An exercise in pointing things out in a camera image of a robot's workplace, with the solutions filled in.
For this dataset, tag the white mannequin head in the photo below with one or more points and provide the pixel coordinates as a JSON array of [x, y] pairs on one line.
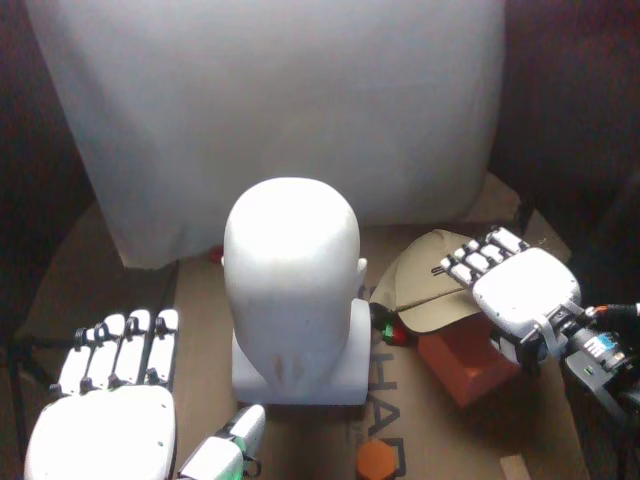
[[290, 260]]

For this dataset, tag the small red toy piece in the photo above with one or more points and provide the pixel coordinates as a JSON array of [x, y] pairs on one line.
[[216, 254]]

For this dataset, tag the white backdrop sheet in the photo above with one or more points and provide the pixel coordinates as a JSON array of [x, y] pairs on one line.
[[265, 100]]

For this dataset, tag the brown cardboard sheet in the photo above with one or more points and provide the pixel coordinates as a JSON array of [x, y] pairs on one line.
[[310, 440]]

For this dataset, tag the beige baseball cap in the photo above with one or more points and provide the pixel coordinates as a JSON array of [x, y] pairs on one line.
[[420, 285]]

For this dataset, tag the pale wooden block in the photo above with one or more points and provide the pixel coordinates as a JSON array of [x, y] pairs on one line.
[[515, 469]]

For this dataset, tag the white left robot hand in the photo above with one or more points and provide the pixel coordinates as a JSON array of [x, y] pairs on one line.
[[105, 430]]

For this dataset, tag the orange cube block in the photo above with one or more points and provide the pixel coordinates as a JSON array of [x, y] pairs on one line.
[[460, 365]]

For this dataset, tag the orange hexagonal block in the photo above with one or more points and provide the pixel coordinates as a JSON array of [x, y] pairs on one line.
[[377, 460]]

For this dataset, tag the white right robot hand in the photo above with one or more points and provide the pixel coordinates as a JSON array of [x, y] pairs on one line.
[[525, 285]]

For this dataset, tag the red and green toy brick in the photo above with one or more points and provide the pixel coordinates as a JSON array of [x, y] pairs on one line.
[[395, 334]]

